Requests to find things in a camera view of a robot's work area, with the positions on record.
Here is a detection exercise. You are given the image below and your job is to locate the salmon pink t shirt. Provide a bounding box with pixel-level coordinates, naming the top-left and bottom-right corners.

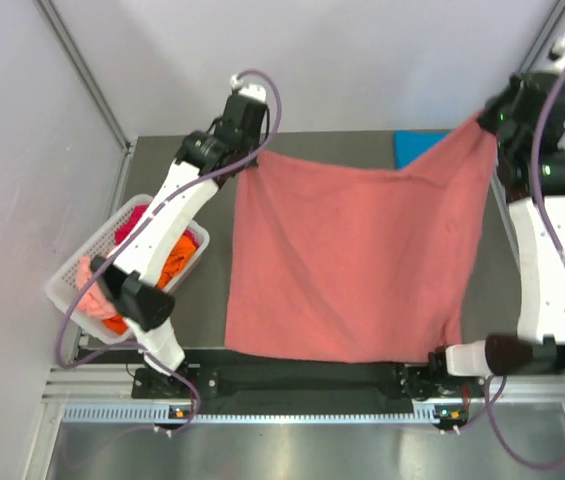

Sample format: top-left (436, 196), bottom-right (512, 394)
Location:
top-left (225, 119), bottom-right (496, 363)

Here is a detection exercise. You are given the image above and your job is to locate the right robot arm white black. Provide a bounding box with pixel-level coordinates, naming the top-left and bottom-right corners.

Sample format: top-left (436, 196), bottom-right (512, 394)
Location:
top-left (428, 72), bottom-right (565, 396)

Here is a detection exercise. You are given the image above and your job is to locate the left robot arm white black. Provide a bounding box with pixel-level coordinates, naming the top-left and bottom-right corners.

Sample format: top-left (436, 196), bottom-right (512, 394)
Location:
top-left (90, 84), bottom-right (270, 397)

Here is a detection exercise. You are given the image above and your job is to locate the folded blue t shirt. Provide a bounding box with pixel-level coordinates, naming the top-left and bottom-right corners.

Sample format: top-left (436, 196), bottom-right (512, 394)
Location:
top-left (393, 130), bottom-right (449, 170)

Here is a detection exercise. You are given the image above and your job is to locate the orange t shirt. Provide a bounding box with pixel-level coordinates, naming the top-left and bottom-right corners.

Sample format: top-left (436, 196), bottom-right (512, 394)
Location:
top-left (102, 229), bottom-right (199, 334)

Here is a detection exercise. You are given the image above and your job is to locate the magenta t shirt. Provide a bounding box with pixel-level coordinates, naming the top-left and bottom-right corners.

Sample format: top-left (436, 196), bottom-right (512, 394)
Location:
top-left (114, 204), bottom-right (199, 250)

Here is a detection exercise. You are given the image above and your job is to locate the light peach t shirt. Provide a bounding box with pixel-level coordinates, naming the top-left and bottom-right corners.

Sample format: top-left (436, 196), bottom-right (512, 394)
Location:
top-left (75, 256), bottom-right (116, 321)

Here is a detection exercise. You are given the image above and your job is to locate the white plastic laundry basket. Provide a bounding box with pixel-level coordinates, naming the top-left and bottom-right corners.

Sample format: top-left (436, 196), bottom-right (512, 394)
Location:
top-left (46, 194), bottom-right (210, 345)

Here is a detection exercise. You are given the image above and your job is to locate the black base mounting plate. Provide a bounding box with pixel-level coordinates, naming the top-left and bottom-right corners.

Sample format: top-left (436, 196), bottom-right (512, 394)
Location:
top-left (131, 349), bottom-right (483, 414)

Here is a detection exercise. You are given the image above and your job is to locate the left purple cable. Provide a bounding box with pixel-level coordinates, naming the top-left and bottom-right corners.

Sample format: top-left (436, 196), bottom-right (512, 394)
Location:
top-left (56, 69), bottom-right (283, 431)

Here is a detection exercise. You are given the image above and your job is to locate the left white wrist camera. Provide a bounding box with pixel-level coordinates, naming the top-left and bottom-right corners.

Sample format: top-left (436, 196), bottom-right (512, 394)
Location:
top-left (229, 75), bottom-right (267, 103)

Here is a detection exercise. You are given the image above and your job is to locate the right aluminium frame post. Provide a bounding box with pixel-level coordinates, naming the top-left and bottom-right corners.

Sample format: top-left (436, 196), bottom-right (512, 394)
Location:
top-left (517, 0), bottom-right (565, 72)

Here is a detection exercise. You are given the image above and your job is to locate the aluminium frame post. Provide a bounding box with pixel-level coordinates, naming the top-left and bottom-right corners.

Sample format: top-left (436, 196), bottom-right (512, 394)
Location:
top-left (33, 0), bottom-right (131, 152)
top-left (517, 0), bottom-right (565, 72)

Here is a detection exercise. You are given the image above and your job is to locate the left aluminium frame post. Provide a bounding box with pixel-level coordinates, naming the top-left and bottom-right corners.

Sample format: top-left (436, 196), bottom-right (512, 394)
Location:
top-left (33, 0), bottom-right (131, 152)

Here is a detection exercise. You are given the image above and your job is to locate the grey slotted cable duct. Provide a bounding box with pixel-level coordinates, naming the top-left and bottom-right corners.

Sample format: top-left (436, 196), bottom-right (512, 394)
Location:
top-left (61, 402), bottom-right (468, 426)

